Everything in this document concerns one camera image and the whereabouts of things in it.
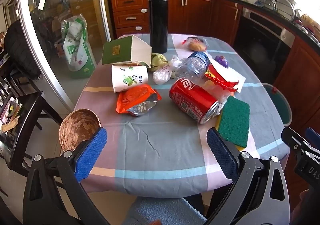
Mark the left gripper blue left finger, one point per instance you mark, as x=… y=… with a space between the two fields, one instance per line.
x=89 y=154

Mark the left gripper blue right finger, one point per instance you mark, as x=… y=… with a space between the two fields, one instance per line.
x=225 y=153

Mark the green yellow sponge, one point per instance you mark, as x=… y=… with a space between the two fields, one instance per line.
x=234 y=122

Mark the red cola can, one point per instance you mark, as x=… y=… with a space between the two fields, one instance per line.
x=193 y=100

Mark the orange foil snack wrapper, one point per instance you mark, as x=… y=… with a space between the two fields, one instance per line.
x=138 y=100

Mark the white paper sheet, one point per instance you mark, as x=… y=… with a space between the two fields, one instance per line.
x=229 y=74

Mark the red snack wrapper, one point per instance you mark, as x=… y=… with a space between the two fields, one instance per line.
x=217 y=79

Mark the white floral paper cup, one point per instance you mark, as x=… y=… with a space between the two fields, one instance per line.
x=125 y=77

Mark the crushed clear water bottle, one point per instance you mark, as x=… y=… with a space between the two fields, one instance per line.
x=194 y=67

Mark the purple toy egg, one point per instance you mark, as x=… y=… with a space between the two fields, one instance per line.
x=222 y=61

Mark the clear plastic bag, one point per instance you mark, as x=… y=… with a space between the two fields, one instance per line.
x=165 y=73

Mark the green tea box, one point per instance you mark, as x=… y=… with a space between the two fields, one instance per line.
x=128 y=50

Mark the green corn husks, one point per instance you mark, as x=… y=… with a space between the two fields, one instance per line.
x=158 y=61

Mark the teal trash bin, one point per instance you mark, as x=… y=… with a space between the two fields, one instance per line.
x=280 y=102

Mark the wooden bowl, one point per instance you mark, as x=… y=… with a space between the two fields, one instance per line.
x=78 y=126

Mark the plaid tablecloth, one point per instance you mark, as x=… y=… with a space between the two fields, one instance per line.
x=165 y=152

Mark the dark wooden chair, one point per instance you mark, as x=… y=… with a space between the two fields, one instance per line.
x=19 y=117

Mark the green white sack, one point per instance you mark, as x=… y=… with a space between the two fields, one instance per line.
x=78 y=52

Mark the black built-in oven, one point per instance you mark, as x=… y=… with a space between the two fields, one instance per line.
x=263 y=44

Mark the packaged bread bun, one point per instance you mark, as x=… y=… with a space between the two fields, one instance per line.
x=195 y=43

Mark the glass sliding door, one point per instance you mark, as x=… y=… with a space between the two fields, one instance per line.
x=41 y=24

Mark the dish rack with dishes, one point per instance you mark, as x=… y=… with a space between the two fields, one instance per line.
x=286 y=8

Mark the black thermos bottle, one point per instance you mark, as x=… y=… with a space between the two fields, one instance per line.
x=158 y=25

